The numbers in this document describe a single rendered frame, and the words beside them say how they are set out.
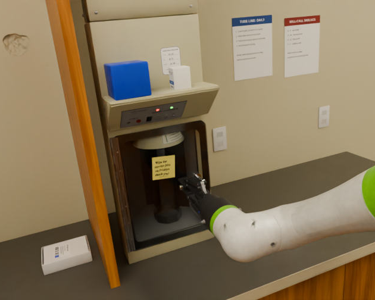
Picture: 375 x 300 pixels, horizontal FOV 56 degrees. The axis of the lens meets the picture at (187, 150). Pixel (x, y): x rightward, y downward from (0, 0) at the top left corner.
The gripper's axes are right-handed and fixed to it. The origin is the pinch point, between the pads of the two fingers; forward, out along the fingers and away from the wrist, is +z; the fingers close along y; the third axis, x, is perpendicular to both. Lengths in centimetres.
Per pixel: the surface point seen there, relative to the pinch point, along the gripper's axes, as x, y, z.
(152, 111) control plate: 8.1, 26.6, -2.4
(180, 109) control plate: -0.8, 24.9, -1.1
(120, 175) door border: 19.3, 7.5, 4.2
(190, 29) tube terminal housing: -9.5, 46.8, 5.3
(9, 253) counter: 61, -24, 35
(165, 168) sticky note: 4.9, 5.8, 4.0
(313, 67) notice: -93, 20, 48
